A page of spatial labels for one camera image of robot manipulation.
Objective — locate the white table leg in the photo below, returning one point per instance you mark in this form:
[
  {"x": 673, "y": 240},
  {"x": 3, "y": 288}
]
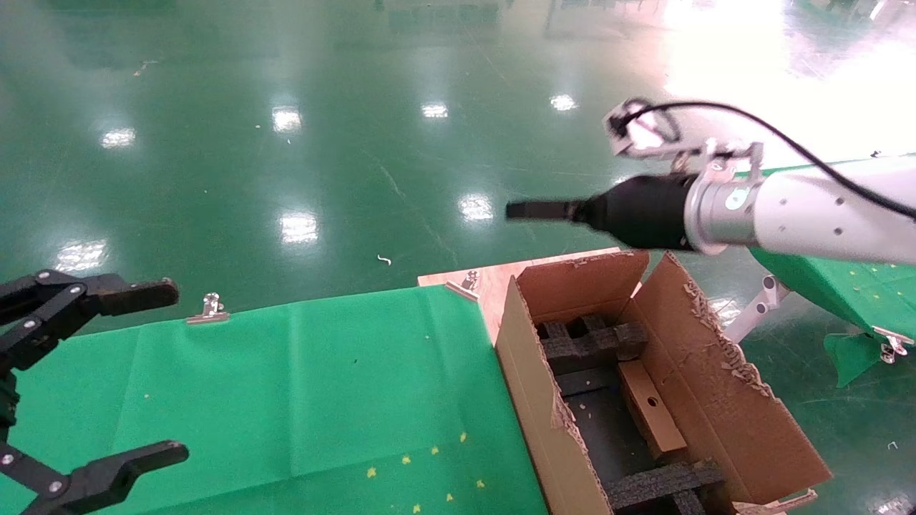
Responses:
[{"x": 755, "y": 311}]

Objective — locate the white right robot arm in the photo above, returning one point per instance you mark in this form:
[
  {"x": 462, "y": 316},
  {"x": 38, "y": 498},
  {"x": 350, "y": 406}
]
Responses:
[{"x": 823, "y": 211}]

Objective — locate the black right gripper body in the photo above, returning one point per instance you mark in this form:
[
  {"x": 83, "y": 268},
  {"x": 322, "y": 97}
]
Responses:
[{"x": 644, "y": 211}]

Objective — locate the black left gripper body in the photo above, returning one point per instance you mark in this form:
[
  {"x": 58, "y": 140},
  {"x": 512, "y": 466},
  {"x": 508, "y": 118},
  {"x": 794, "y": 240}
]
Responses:
[{"x": 6, "y": 400}]

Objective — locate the small brown cardboard box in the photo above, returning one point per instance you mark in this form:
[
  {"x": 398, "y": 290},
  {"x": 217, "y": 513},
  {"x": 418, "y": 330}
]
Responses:
[{"x": 655, "y": 415}]

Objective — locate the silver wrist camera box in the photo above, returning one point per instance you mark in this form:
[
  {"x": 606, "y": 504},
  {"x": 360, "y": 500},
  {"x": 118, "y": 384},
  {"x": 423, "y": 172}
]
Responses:
[{"x": 644, "y": 139}]

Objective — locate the large open cardboard carton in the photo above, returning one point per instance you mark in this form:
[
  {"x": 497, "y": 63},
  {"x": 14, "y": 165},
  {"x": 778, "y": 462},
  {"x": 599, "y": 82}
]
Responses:
[{"x": 529, "y": 400}]

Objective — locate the black carton bottom lining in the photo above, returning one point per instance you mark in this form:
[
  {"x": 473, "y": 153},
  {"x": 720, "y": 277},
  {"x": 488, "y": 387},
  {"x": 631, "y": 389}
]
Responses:
[{"x": 601, "y": 429}]

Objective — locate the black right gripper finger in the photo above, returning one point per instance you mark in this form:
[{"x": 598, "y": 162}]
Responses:
[{"x": 540, "y": 210}]

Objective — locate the green tablecloth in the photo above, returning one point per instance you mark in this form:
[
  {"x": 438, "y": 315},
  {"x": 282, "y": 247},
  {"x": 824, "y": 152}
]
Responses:
[
  {"x": 859, "y": 286},
  {"x": 250, "y": 393}
]

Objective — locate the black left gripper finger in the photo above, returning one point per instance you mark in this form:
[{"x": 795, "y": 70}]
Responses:
[
  {"x": 64, "y": 300},
  {"x": 107, "y": 476}
]

